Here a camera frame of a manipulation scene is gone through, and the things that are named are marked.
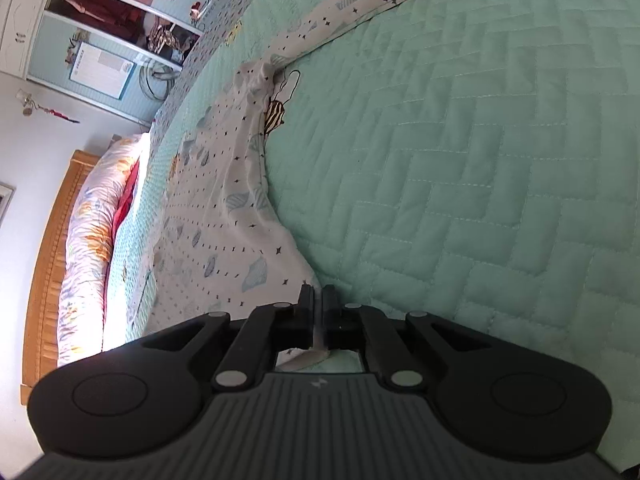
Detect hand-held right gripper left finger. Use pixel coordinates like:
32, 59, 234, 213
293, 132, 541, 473
142, 284, 316, 393

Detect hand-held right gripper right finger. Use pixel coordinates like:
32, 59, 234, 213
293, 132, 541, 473
321, 285, 498, 392

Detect white star print shirt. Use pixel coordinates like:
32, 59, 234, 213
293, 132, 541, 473
127, 0, 493, 373

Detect patterned clothes pile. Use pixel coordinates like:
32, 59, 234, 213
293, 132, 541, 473
145, 12, 206, 61

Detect red hanging clothes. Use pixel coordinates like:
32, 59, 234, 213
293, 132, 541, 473
60, 0, 151, 41

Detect mint quilted bee bedspread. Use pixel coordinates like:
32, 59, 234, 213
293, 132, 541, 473
102, 0, 640, 466

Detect red blanket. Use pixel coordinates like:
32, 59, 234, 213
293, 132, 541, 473
111, 157, 142, 246

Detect floral duvet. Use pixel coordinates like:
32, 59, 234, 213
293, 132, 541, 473
56, 132, 151, 368

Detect wooden headboard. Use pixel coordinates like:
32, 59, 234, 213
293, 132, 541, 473
20, 149, 103, 403

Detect framed wedding photo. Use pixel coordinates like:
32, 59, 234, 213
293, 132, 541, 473
0, 182, 16, 228

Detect blue framed calendar poster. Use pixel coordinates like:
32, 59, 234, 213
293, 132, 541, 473
69, 41, 136, 102

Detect white and teal wardrobe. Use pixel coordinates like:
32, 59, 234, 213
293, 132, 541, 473
0, 0, 261, 128

